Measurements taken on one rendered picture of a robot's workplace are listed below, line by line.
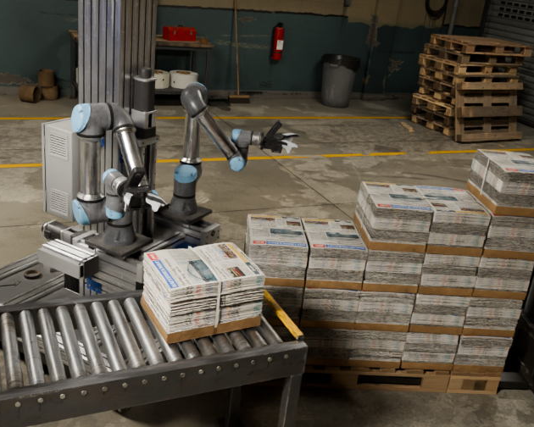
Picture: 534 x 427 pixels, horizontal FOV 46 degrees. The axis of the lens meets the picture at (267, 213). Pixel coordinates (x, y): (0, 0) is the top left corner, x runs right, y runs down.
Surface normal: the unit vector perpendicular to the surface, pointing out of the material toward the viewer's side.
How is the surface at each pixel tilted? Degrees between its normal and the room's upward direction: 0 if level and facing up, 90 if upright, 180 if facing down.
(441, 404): 0
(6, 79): 90
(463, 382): 90
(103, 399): 90
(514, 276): 90
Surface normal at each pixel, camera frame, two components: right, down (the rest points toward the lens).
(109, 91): -0.49, 0.28
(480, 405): 0.11, -0.92
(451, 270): 0.08, 0.38
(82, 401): 0.41, 0.39
